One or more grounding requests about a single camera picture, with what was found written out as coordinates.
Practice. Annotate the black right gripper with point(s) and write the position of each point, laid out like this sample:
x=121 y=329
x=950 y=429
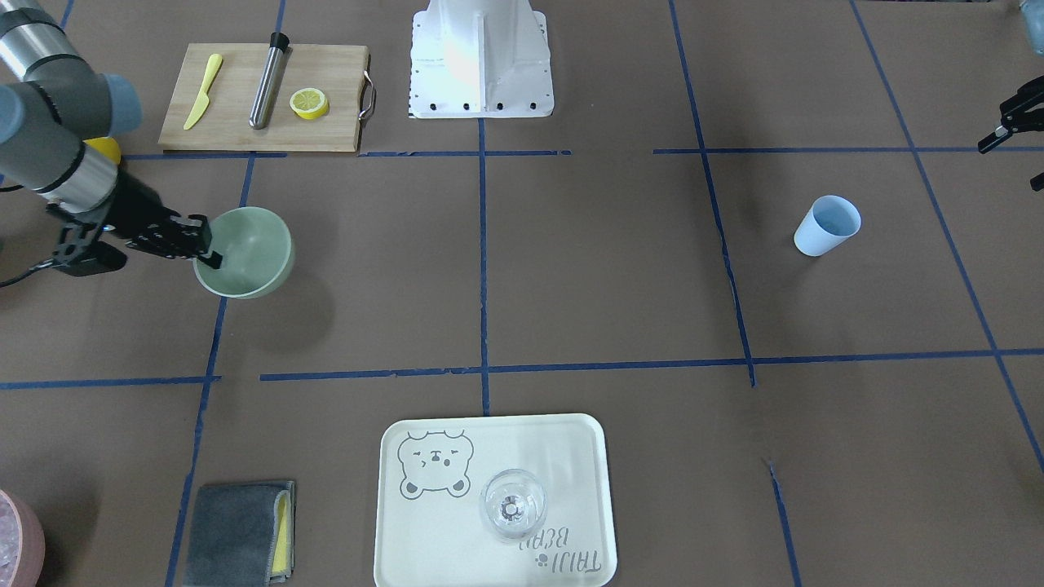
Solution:
x=133 y=209

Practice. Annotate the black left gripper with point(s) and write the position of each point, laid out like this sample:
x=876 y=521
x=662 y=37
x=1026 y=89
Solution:
x=1014 y=118

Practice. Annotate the green bowl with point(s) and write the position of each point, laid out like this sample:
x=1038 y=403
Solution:
x=257 y=254

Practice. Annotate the light blue cup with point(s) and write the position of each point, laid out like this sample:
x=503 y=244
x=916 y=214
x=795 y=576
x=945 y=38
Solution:
x=829 y=222

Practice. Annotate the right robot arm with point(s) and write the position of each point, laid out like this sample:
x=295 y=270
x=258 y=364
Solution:
x=49 y=115

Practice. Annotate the pink bowl with ice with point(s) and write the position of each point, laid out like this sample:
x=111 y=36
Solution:
x=23 y=543

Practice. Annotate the yellow lemon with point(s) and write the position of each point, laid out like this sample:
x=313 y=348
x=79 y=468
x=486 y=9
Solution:
x=108 y=147

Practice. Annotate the lemon half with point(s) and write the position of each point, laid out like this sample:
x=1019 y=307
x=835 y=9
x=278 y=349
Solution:
x=309 y=103

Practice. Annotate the wooden cutting board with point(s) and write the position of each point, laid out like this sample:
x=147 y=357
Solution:
x=337 y=70

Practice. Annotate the yellow plastic knife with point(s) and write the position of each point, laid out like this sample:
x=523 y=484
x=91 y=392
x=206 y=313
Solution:
x=203 y=100

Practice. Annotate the steel muddler rod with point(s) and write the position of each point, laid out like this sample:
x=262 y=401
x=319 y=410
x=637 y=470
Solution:
x=264 y=101

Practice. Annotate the folded grey cloth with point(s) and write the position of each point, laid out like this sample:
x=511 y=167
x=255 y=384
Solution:
x=242 y=534

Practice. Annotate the cream bear serving tray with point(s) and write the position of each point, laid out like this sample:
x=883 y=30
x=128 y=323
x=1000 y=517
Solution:
x=429 y=530

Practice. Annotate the clear wine glass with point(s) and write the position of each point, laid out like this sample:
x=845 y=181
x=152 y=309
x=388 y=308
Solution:
x=513 y=505

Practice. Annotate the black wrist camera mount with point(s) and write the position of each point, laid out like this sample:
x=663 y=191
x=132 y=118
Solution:
x=80 y=251

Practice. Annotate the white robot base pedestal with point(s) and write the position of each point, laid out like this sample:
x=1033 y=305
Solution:
x=480 y=59

